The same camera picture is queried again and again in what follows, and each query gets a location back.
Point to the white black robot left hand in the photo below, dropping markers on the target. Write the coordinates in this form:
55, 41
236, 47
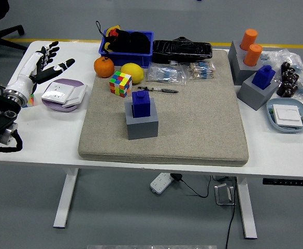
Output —
27, 75

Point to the blue square seal stamp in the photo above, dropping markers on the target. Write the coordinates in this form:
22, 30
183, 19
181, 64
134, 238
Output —
262, 77
141, 103

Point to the grey single-slot seal holder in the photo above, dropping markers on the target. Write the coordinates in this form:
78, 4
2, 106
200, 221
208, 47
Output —
143, 128
254, 97

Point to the colourful puzzle cube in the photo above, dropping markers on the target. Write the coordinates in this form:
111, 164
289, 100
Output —
31, 101
120, 84

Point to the orange fruit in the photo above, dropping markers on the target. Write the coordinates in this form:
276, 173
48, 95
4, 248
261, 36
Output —
104, 67

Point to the yellow red toy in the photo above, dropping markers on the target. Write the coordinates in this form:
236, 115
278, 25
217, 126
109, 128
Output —
113, 28

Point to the blue plastic bin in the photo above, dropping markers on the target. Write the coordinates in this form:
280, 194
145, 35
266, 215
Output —
130, 60

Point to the yellow lemon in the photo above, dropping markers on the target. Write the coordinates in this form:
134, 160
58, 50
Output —
132, 71

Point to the white table leg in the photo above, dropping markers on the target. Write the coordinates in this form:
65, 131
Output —
65, 199
247, 207

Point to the clear bag of blue resistors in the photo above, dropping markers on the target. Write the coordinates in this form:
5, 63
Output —
164, 74

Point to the black silver pen tool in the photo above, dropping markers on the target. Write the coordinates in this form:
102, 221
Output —
166, 90

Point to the black plastic-wrapped keyboard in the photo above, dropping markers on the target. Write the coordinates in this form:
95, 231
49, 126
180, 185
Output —
182, 52

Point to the black round-holed part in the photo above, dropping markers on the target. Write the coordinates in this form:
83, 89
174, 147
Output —
183, 39

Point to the white power strip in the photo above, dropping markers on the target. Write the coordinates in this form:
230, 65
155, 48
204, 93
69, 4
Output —
161, 182

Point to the grey-brown fabric mat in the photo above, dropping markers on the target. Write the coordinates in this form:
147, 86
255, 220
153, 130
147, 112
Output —
192, 124

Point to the clear bag of brown resistors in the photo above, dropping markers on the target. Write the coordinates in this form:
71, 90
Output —
201, 70

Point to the grey double-slot holder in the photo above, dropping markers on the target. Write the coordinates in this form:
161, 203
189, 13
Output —
240, 71

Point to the orange cylinder stamp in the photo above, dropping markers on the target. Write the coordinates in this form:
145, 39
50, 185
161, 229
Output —
252, 54
248, 39

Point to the light blue tray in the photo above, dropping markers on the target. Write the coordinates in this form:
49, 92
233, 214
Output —
288, 101

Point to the black table control panel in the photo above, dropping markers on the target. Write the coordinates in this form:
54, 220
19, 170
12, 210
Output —
283, 181

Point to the white wall socket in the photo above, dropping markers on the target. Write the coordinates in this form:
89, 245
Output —
55, 93

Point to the white switch panel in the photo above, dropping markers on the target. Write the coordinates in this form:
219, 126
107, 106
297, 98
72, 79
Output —
77, 94
287, 115

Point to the silver metal bracket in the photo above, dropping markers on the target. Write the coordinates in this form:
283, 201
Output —
222, 194

